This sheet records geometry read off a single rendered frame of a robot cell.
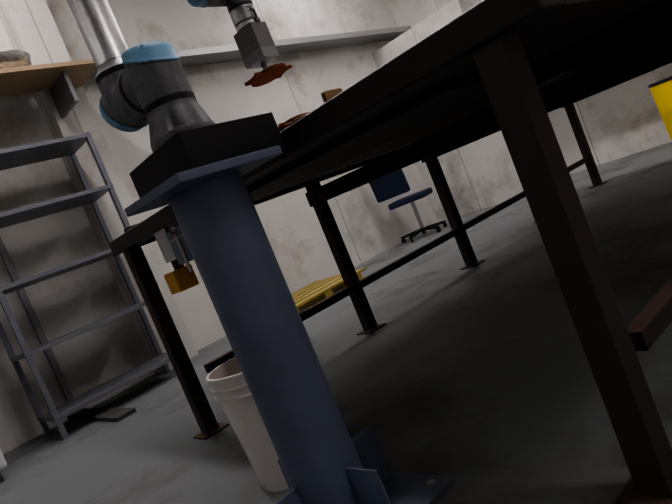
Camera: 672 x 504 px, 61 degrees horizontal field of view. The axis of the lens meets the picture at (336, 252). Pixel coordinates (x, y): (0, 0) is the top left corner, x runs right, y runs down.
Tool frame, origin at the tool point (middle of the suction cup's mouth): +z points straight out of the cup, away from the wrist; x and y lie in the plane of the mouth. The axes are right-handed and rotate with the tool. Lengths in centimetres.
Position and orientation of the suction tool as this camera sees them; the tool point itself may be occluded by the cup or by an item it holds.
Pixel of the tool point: (269, 77)
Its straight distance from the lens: 177.5
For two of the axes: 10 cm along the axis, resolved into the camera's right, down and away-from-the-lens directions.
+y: -6.9, 2.3, 6.8
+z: 3.8, 9.2, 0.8
